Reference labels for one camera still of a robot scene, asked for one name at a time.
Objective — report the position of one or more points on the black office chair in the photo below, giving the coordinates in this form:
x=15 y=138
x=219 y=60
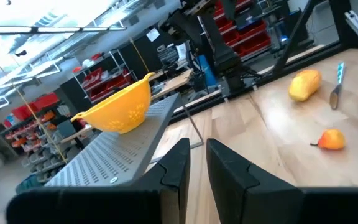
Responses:
x=168 y=56

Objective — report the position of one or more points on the rack of red bins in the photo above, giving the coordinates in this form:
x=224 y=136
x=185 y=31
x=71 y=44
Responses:
x=253 y=40

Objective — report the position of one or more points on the black cabinet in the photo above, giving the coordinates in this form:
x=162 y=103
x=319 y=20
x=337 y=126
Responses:
x=135 y=56

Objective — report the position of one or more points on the black ceiling camera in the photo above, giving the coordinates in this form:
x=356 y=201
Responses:
x=20 y=53

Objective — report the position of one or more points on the storage shelf with red bins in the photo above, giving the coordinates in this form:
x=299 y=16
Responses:
x=36 y=104

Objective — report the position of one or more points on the blue panel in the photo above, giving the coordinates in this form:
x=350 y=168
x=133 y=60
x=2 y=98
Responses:
x=207 y=70

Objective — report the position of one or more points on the red-yellow pear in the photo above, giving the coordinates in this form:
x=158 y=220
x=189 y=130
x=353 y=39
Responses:
x=332 y=140

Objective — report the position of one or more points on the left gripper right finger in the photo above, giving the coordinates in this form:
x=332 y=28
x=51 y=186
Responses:
x=275 y=207

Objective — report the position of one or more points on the grey perforated metal riser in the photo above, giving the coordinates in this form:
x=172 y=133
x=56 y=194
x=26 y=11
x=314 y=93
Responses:
x=113 y=155

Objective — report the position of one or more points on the yellow plastic colander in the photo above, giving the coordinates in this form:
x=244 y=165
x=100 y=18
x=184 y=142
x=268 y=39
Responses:
x=120 y=110

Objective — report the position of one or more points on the wooden workbench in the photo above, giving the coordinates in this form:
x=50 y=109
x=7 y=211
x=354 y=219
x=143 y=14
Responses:
x=176 y=82

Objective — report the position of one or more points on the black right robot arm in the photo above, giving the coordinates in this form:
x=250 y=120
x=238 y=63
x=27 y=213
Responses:
x=222 y=53

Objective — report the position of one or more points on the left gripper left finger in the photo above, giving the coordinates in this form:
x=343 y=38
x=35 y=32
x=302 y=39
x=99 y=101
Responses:
x=104 y=207

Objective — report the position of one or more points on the black frame post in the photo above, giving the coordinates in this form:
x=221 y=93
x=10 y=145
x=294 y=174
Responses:
x=296 y=34
x=342 y=21

